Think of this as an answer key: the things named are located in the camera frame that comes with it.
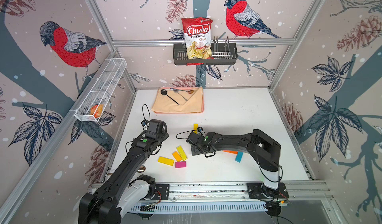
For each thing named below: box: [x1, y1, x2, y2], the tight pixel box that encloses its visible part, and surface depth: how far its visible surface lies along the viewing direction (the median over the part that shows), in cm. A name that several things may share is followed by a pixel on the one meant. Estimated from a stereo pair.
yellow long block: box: [157, 156, 175, 167], surface depth 85 cm
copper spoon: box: [136, 165, 146, 173], surface depth 84 cm
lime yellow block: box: [176, 145, 189, 161], surface depth 88 cm
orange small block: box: [172, 150, 183, 163], surface depth 87 cm
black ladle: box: [160, 89, 181, 106], surface depth 120 cm
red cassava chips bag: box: [181, 16, 215, 60], surface depth 85 cm
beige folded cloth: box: [151, 86, 204, 113], surface depth 116 cm
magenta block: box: [175, 161, 187, 168], surface depth 85 cm
